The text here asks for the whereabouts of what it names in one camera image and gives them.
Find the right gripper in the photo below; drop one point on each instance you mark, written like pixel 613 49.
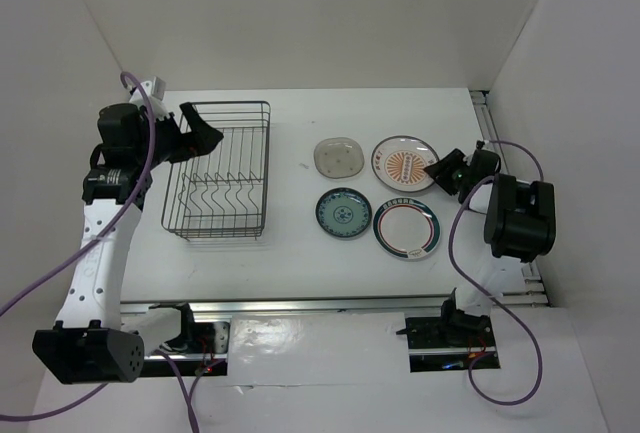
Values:
pixel 442 170

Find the clear glass plate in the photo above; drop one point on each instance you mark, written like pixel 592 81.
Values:
pixel 337 158

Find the grey wire dish rack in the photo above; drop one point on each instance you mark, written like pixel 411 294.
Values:
pixel 222 194

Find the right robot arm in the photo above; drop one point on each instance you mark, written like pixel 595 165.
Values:
pixel 519 226

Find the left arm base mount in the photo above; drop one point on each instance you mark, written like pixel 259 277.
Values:
pixel 195 343

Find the blue floral plate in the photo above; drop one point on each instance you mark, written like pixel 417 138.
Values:
pixel 343 213

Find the white plate teal red rim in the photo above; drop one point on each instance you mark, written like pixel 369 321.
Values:
pixel 406 228

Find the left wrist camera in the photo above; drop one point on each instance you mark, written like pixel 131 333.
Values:
pixel 154 89

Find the aluminium rail frame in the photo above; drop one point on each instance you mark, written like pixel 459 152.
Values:
pixel 294 260

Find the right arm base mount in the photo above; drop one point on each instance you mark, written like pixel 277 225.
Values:
pixel 451 341

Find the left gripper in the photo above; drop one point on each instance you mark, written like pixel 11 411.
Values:
pixel 200 140

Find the orange sunburst plate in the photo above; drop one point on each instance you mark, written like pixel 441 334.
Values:
pixel 400 163

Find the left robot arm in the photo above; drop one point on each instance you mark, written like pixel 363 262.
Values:
pixel 89 342

